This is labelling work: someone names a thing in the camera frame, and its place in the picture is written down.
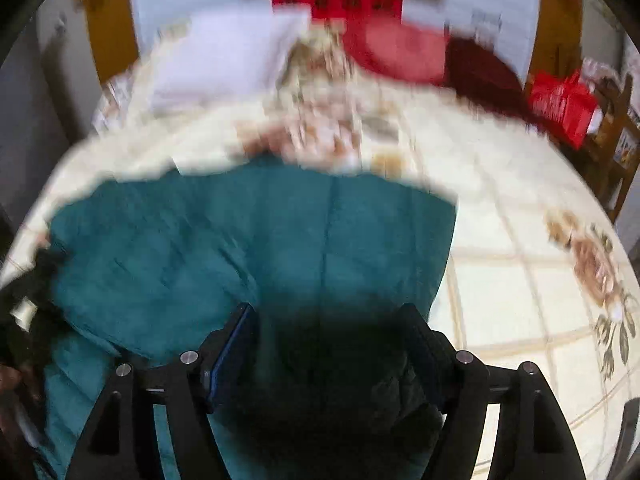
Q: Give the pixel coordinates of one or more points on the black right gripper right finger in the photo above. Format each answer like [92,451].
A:
[533,439]

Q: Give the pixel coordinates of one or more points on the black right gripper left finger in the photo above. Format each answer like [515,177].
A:
[119,440]

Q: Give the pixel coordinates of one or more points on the dark green puffer jacket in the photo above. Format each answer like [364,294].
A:
[152,267]

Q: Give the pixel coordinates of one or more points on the floral checked bed cover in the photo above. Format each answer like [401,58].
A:
[535,270]

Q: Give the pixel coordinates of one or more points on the wooden chair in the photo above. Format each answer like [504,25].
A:
[613,152]

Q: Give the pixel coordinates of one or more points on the red plastic bag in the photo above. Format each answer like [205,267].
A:
[565,107]

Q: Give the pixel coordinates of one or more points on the dark red velvet cushion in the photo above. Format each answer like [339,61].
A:
[476,74]

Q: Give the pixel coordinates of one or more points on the orange wooden right panel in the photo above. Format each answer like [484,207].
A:
[557,50]

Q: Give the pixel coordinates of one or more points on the white square pillow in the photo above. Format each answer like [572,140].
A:
[229,53]

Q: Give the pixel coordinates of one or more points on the orange wooden door panel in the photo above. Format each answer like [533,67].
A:
[112,39]

